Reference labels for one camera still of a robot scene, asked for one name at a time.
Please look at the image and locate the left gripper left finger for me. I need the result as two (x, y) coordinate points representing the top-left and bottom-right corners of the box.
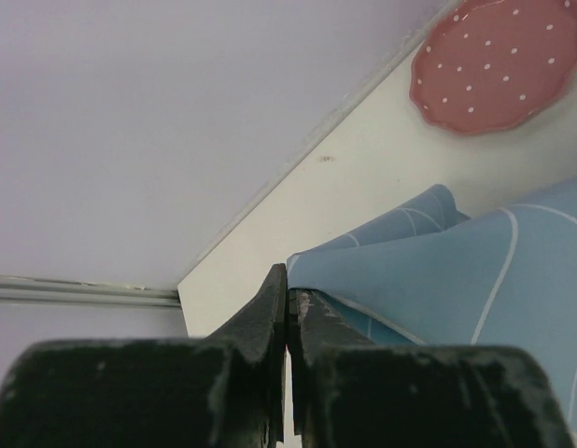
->
(0, 264), (288, 447)

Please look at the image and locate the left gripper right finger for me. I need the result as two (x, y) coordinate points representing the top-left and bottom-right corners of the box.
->
(288, 289), (574, 447)

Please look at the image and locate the pink dotted plate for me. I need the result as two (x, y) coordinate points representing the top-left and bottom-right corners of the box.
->
(409, 0), (577, 135)

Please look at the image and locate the blue checked cloth placemat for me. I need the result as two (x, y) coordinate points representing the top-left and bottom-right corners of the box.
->
(286, 175), (577, 346)

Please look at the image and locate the left aluminium frame post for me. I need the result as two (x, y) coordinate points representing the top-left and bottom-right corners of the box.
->
(0, 276), (180, 308)

